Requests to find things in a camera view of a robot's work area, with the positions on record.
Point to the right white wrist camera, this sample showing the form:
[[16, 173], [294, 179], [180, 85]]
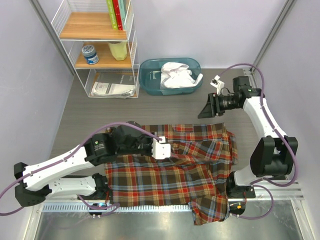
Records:
[[218, 84]]

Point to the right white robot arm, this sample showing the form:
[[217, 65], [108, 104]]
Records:
[[273, 157]]

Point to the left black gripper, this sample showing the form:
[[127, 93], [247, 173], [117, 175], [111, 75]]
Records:
[[150, 139]]

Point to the teal plastic basin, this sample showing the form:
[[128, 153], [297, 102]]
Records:
[[150, 76]]

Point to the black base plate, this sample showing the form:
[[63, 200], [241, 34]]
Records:
[[232, 192]]

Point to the white slotted cable duct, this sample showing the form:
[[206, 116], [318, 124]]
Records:
[[66, 207]]

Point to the teal book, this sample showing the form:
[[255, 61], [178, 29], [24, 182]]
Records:
[[123, 10]]

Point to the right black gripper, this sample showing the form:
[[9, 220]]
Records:
[[212, 108]]

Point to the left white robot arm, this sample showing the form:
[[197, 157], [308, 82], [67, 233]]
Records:
[[52, 178]]

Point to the red book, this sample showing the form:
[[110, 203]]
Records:
[[117, 15]]

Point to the white wire wooden shelf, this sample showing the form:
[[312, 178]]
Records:
[[87, 22]]

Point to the grey white booklet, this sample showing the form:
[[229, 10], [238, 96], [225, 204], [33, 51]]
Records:
[[113, 85]]

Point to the plaid flannel long sleeve shirt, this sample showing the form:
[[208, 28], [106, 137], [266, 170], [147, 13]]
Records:
[[196, 173]]

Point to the white long sleeve shirt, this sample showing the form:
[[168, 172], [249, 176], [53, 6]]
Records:
[[176, 75]]

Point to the yellow plastic container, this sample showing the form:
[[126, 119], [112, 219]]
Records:
[[118, 50]]

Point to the blue white jar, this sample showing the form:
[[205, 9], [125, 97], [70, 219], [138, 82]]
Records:
[[90, 54]]

